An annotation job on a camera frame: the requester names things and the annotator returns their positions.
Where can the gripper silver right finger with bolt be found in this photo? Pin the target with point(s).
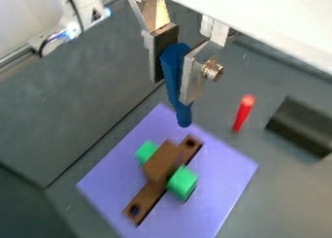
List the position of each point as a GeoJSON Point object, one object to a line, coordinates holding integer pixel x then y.
{"type": "Point", "coordinates": [201, 61]}

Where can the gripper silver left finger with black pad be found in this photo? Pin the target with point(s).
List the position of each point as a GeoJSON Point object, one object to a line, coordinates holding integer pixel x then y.
{"type": "Point", "coordinates": [159, 31]}

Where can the blue hexagonal peg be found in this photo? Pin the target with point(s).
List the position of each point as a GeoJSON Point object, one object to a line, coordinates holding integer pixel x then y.
{"type": "Point", "coordinates": [171, 61]}

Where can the black angled fixture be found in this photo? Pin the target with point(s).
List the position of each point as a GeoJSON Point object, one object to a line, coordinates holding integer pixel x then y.
{"type": "Point", "coordinates": [303, 125]}

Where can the red hexagonal peg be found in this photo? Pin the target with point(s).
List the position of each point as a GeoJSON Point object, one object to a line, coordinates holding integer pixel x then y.
{"type": "Point", "coordinates": [245, 106]}

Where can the brown cross bar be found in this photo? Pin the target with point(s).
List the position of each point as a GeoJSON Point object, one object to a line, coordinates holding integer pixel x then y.
{"type": "Point", "coordinates": [167, 158]}

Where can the green block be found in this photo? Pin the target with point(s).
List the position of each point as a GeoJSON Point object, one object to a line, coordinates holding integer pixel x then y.
{"type": "Point", "coordinates": [184, 180]}

